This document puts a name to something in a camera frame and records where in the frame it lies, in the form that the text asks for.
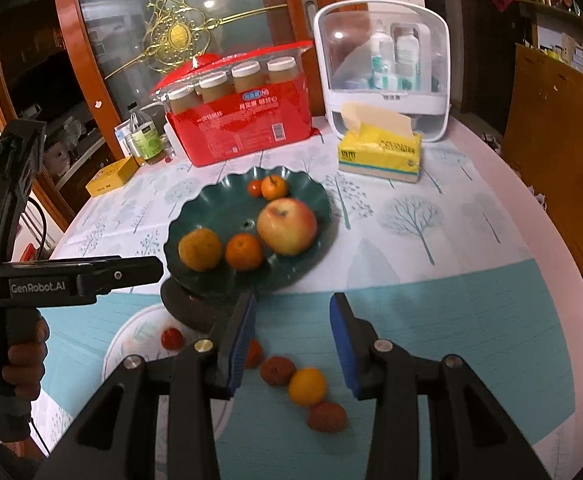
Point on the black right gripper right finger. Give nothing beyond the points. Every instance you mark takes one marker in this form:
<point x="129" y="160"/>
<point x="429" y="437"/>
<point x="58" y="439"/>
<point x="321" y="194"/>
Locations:
<point x="471" y="435"/>

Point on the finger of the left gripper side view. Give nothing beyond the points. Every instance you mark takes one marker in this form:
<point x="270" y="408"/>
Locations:
<point x="136" y="272"/>

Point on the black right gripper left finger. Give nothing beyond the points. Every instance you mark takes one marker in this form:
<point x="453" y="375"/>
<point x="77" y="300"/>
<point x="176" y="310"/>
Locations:
<point x="114" y="436"/>

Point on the red tomato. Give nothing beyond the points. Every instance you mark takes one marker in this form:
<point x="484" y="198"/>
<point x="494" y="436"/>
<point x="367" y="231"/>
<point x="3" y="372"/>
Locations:
<point x="255" y="355"/>
<point x="255" y="188"/>
<point x="172" y="339"/>

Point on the large yellow orange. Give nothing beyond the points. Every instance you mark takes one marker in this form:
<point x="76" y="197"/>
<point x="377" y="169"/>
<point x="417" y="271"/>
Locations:
<point x="201" y="250"/>

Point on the dark brown cucumber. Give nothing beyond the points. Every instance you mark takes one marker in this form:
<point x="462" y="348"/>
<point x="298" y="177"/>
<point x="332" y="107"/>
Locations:
<point x="196" y="313"/>

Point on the red lychee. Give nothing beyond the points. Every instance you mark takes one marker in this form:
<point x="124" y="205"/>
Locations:
<point x="327" y="417"/>
<point x="277" y="371"/>

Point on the small yellow citrus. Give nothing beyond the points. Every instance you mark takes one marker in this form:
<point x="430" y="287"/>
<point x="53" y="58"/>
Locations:
<point x="307" y="387"/>

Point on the red yellow apple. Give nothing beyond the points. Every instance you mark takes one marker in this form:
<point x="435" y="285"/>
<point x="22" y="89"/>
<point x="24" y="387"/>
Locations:
<point x="287" y="226"/>

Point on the person left hand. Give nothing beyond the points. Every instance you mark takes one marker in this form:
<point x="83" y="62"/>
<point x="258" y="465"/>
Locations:
<point x="25" y="369"/>

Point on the yellow flat box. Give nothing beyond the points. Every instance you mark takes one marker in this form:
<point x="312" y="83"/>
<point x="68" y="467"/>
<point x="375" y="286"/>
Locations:
<point x="112" y="176"/>

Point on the dark green scalloped plate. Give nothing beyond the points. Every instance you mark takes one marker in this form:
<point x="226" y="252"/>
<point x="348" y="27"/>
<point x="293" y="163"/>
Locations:
<point x="227" y="209"/>

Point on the green label jar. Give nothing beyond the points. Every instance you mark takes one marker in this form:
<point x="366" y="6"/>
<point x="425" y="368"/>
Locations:
<point x="145" y="137"/>

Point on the patterned teal tablecloth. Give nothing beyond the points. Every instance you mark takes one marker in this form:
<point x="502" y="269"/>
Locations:
<point x="440" y="266"/>

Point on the small mandarin orange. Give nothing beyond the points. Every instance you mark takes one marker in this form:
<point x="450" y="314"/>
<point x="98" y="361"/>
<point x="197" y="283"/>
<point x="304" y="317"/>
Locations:
<point x="273" y="187"/>

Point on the red paper cup package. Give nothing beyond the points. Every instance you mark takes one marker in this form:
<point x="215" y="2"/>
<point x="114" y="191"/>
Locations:
<point x="238" y="105"/>

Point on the gold ornament glass door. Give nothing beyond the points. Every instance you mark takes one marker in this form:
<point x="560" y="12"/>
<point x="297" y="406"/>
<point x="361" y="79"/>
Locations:
<point x="120" y="49"/>

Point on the yellow tissue pack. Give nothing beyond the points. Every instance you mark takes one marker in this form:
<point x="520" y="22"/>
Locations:
<point x="379" y="143"/>

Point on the white clear storage box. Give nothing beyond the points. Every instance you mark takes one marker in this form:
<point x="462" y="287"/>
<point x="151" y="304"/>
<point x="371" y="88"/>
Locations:
<point x="390" y="54"/>

